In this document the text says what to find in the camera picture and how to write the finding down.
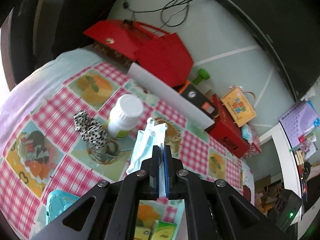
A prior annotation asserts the yellow children's suitcase box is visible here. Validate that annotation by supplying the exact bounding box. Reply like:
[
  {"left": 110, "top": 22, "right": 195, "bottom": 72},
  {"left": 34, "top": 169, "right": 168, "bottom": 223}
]
[{"left": 221, "top": 86, "right": 257, "bottom": 127}]

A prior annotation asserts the black power cable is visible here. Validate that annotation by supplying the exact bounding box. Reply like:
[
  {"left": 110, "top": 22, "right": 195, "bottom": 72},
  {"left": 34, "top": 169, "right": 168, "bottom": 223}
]
[{"left": 122, "top": 0, "right": 209, "bottom": 34}]

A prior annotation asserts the pink checkered tablecloth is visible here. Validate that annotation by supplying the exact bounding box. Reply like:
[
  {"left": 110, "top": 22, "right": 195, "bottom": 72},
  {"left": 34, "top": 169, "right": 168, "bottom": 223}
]
[{"left": 1, "top": 49, "right": 254, "bottom": 239}]

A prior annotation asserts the red gift bag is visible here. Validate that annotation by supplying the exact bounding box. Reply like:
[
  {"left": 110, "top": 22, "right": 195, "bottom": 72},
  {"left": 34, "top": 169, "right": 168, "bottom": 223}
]
[{"left": 84, "top": 20, "right": 193, "bottom": 87}]

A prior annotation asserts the blue wet wipes pack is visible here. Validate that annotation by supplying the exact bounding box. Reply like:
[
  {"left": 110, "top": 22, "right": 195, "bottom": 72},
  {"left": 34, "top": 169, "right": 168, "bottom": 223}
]
[{"left": 241, "top": 124, "right": 253, "bottom": 144}]

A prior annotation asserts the purple honeycomb box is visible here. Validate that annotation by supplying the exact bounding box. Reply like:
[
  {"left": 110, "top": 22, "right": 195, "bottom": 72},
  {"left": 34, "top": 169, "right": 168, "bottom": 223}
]
[{"left": 279, "top": 100, "right": 319, "bottom": 147}]

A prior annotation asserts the green dumbbell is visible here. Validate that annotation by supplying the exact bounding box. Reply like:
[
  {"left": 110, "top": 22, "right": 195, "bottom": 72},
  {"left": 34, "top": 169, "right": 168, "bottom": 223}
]
[{"left": 192, "top": 68, "right": 210, "bottom": 85}]

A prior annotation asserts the white foam board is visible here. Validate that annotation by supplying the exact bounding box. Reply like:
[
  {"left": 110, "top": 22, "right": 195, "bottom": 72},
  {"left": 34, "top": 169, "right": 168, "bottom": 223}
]
[{"left": 127, "top": 63, "right": 215, "bottom": 130}]

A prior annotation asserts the black white leopard scrunchie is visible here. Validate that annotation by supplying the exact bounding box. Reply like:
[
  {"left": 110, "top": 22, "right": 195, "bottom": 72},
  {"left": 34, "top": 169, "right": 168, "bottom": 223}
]
[{"left": 73, "top": 111, "right": 108, "bottom": 148}]

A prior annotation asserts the black water dispenser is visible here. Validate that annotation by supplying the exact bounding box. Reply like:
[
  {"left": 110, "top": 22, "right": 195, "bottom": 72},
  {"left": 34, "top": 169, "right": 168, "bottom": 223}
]
[{"left": 1, "top": 0, "right": 117, "bottom": 90}]

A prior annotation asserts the teal toy box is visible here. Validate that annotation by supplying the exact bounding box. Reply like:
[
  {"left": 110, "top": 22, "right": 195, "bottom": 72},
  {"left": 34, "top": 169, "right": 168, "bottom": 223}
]
[{"left": 46, "top": 190, "right": 80, "bottom": 225}]

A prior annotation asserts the red gift box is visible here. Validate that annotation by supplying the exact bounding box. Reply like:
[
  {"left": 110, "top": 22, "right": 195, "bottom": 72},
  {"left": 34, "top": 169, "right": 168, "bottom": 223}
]
[{"left": 206, "top": 94, "right": 249, "bottom": 158}]

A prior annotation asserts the white pill bottle green label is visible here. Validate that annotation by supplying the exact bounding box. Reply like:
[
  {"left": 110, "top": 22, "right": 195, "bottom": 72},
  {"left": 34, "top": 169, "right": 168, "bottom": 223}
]
[{"left": 107, "top": 94, "right": 144, "bottom": 139}]

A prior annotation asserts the light blue face mask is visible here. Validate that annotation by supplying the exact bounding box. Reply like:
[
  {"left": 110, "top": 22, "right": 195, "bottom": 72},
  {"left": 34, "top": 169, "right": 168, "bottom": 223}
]
[{"left": 126, "top": 118, "right": 168, "bottom": 198}]

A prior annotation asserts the green tea packet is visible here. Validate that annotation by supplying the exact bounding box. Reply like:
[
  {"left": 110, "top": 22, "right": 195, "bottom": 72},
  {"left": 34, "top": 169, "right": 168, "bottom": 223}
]
[{"left": 133, "top": 220, "right": 176, "bottom": 240}]

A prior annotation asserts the black box with QR code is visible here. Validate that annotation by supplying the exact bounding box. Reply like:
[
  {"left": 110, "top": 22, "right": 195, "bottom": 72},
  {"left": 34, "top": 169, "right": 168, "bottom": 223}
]
[{"left": 178, "top": 82, "right": 219, "bottom": 119}]

